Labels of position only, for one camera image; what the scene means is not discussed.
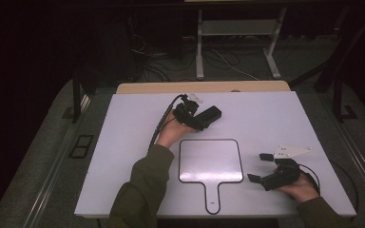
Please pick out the black whiteboard eraser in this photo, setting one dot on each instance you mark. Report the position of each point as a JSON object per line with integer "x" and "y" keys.
{"x": 210, "y": 114}

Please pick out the person's left hand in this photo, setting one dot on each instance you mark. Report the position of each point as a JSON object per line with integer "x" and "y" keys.
{"x": 171, "y": 133}

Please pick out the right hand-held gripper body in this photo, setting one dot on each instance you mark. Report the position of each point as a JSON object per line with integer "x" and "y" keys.
{"x": 282, "y": 175}

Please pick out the black metal stand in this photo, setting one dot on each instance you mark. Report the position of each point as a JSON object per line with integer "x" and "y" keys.
{"x": 76, "y": 95}
{"x": 339, "y": 101}

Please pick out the light wooden table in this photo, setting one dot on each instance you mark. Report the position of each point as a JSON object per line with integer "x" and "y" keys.
{"x": 202, "y": 87}

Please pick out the white metal stand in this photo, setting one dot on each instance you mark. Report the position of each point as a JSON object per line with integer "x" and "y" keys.
{"x": 239, "y": 28}

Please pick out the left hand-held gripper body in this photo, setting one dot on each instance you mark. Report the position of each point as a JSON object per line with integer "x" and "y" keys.
{"x": 187, "y": 117}

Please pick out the person's right hand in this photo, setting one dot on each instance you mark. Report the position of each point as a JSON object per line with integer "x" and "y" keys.
{"x": 301, "y": 190}

